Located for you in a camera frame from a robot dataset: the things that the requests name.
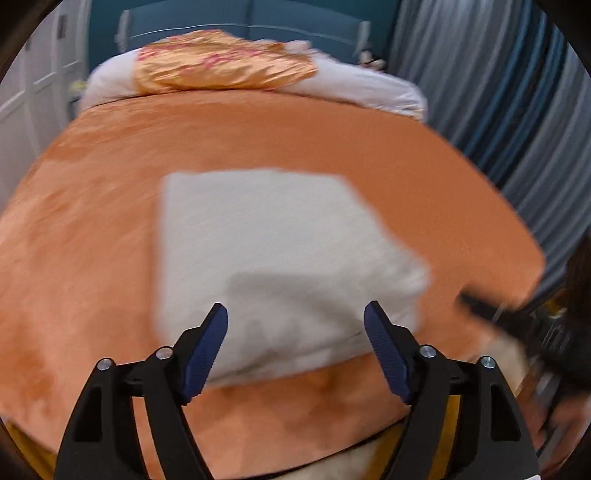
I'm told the orange floral satin pillow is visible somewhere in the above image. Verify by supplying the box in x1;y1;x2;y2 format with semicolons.
133;28;319;93

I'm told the teal padded headboard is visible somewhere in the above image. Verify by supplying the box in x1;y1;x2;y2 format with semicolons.
88;0;400;63

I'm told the grey sweater with black hearts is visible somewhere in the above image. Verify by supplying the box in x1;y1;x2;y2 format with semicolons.
154;168;430;388

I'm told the small white plush toy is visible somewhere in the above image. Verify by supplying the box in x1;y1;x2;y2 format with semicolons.
360;48;387;73

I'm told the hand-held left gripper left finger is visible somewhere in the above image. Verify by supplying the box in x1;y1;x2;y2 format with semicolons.
54;302;229;480

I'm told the blue-grey curtain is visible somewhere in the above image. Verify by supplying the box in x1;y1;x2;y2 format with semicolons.
385;0;591;315

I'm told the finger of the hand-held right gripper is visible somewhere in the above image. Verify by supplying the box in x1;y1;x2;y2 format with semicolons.
459;291;539;343

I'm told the white pillow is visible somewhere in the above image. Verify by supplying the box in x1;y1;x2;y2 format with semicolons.
83;39;428;123

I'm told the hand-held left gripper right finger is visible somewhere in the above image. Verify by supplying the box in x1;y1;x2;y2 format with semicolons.
364;300;541;480

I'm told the white panelled wardrobe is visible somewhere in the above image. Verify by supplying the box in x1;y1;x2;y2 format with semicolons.
0;0;93;199

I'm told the orange plush blanket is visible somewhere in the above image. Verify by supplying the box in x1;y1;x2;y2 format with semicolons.
0;88;548;480

